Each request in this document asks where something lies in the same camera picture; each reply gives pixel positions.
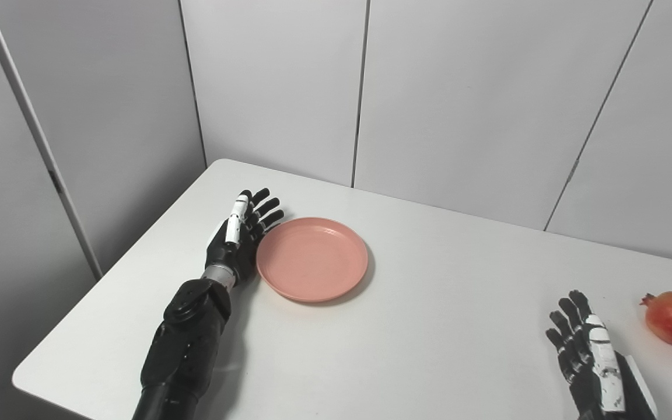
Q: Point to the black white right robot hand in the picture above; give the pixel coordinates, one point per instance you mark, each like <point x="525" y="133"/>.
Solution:
<point x="601" y="367"/>

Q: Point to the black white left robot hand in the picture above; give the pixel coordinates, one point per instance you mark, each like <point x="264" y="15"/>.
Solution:
<point x="234" y="245"/>

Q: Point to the pink round plate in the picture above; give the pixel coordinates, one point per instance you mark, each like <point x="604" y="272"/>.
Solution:
<point x="311" y="259"/>

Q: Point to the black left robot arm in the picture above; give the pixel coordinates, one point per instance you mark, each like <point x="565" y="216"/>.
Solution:
<point x="187" y="344"/>

